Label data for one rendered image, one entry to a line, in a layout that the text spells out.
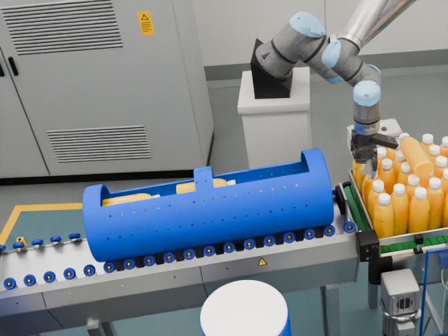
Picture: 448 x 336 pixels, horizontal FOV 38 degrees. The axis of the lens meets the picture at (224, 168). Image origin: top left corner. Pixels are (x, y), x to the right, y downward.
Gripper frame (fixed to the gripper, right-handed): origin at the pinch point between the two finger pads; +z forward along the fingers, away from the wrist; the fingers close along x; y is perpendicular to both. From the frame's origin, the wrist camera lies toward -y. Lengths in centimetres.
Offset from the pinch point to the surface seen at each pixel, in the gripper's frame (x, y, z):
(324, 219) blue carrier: 15.3, 21.5, 5.2
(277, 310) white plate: 51, 44, 7
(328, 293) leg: 11, 21, 50
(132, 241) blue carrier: 16, 90, 0
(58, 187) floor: -170, 171, 111
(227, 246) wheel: 12, 58, 14
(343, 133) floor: -178, -29, 111
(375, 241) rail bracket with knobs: 24.9, 5.7, 10.5
